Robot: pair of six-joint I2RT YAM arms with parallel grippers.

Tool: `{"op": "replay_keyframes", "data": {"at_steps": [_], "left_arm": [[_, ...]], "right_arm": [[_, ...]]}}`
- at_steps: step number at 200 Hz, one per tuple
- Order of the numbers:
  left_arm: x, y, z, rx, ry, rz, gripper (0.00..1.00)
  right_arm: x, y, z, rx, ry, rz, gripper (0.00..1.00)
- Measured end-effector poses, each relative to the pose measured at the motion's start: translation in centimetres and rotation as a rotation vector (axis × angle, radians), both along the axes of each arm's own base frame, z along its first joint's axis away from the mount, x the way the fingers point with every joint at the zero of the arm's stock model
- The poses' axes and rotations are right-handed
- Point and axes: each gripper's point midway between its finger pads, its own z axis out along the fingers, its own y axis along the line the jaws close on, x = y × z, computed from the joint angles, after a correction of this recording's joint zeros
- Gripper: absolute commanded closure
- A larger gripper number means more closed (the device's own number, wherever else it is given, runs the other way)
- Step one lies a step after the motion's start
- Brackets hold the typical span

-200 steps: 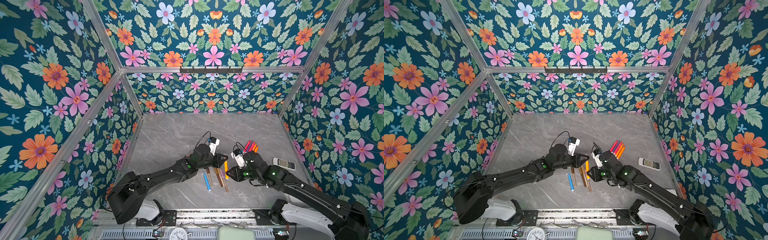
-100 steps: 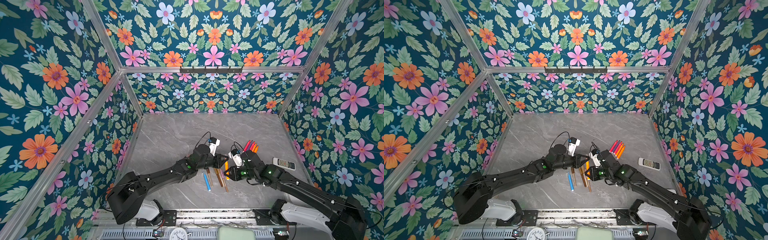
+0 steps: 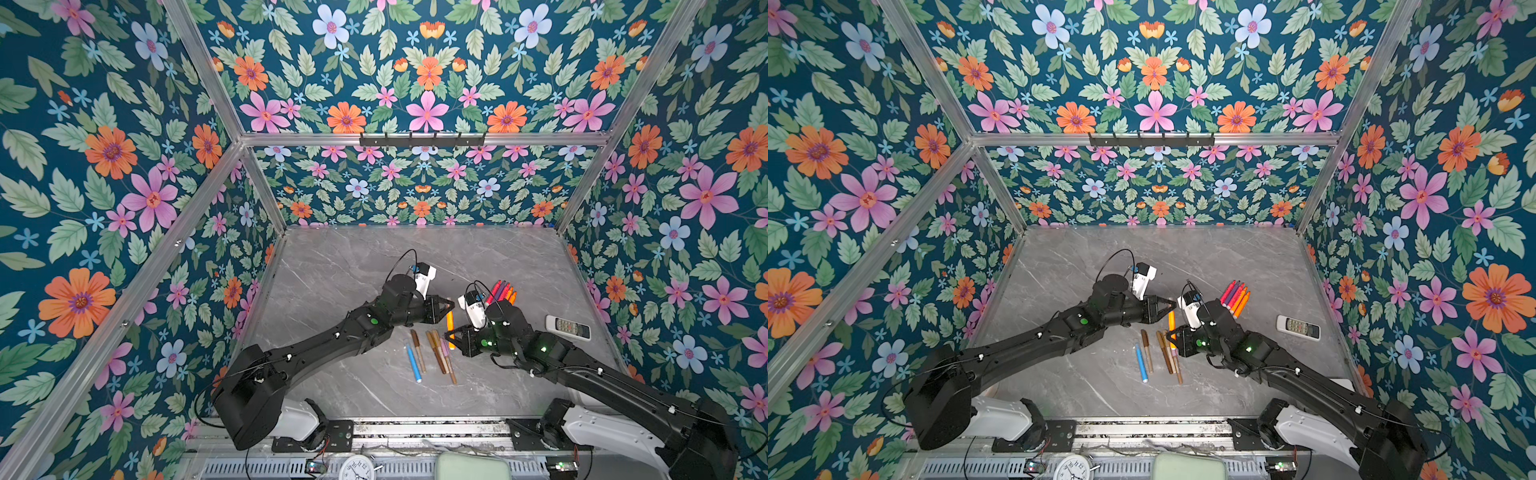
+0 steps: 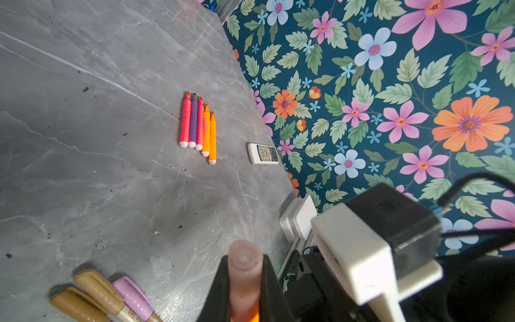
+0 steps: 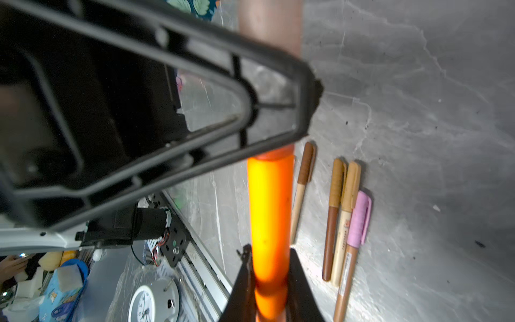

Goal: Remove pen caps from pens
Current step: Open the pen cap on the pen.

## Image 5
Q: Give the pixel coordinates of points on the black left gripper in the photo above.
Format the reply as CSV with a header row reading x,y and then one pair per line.
x,y
104,102

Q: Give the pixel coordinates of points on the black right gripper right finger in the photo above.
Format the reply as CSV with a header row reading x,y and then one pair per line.
x,y
301,304

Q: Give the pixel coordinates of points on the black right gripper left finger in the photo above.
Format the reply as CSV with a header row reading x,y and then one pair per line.
x,y
241,305

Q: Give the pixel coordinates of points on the lilac cap brown marker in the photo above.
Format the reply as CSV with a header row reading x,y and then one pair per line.
x,y
360,221

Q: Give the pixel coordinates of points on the orange highlighter group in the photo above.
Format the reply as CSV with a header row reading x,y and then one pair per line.
x,y
270,178

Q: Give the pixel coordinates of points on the brown cap beige marker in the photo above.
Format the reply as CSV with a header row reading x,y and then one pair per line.
x,y
304,177

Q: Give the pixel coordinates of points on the tan beige marker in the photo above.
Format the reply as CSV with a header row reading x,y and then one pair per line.
x,y
348,201

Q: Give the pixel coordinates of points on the dark brown marker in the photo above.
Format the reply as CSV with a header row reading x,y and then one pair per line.
x,y
337,178

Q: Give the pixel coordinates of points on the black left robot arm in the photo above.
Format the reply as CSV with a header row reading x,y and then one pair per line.
x,y
120,229

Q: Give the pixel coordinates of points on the white alarm clock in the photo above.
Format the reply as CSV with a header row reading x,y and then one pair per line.
x,y
158,301

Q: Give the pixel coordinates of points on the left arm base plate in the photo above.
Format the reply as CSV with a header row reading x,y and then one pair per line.
x,y
173,244

